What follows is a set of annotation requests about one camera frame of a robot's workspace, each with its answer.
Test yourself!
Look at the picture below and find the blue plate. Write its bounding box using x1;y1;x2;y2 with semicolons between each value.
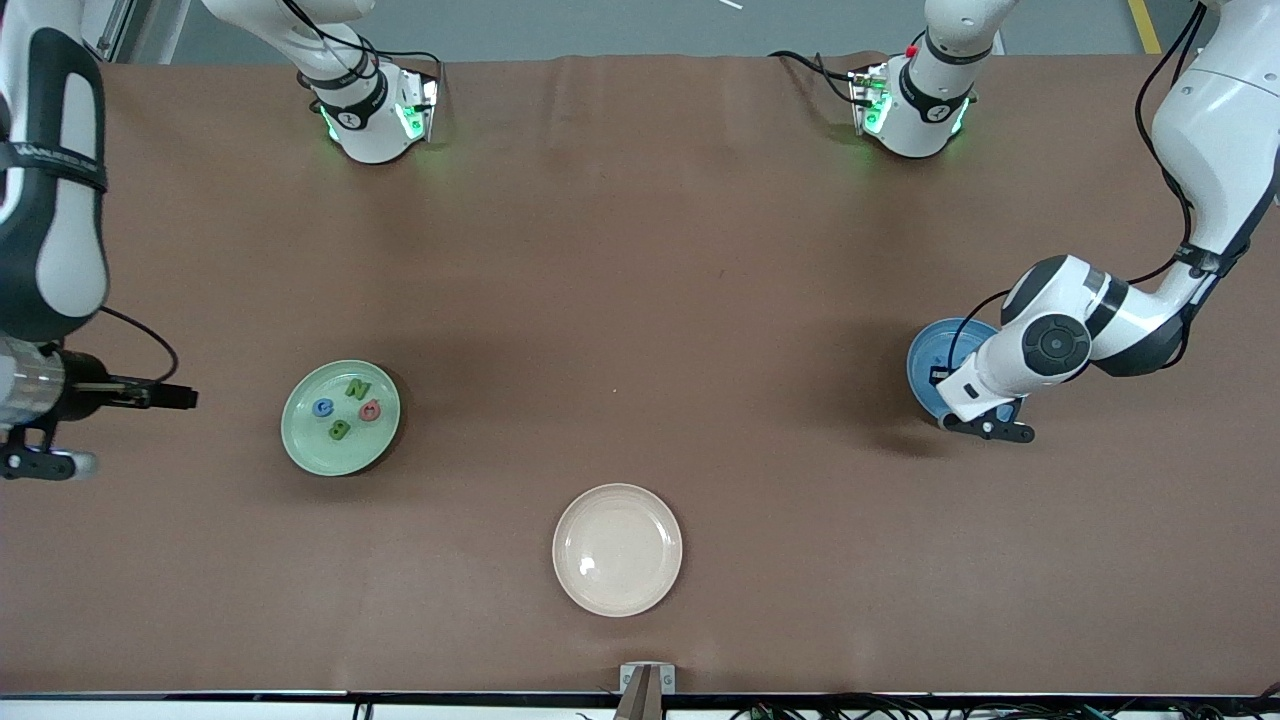
906;317;1004;429

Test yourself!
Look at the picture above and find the green plate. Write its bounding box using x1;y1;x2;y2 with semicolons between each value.
280;359;402;478

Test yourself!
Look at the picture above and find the brown table cover sheet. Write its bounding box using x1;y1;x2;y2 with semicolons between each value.
0;52;1280;697

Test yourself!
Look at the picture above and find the beige plate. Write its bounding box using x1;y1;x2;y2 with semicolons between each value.
552;483;684;618

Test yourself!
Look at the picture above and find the white table edge rail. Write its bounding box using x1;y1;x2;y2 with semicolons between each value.
0;690;1280;720

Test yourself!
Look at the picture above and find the black left arm base cable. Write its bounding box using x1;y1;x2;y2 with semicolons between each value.
766;48;863;109

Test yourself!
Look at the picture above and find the black arm base cable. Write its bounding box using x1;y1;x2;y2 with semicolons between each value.
296;0;443;96
766;48;863;109

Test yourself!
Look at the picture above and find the aluminium frame post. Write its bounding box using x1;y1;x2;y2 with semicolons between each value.
85;0;137;63

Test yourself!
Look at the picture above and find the black right arm base cable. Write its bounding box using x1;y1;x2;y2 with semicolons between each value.
296;0;443;96

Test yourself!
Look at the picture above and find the grey metal mount bracket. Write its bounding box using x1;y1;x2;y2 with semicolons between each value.
619;662;677;695

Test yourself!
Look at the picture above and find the tan camera support post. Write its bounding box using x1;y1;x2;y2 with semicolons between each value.
612;668;665;720

